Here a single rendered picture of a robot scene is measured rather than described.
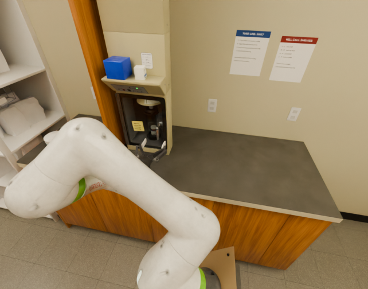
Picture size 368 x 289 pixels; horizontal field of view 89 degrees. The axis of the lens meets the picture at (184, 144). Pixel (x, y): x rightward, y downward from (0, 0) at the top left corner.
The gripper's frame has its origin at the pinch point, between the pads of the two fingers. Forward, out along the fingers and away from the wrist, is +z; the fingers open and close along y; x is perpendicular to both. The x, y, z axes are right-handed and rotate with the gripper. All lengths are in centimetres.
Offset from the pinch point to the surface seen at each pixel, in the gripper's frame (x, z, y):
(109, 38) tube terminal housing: -54, 12, 24
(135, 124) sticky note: -3.9, 11.3, 16.7
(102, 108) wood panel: -18.1, 3.4, 32.4
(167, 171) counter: 20.1, -3.0, -8.4
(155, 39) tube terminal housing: -55, 12, 0
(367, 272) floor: 114, 4, -184
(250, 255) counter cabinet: 90, -13, -78
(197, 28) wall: -56, 55, -15
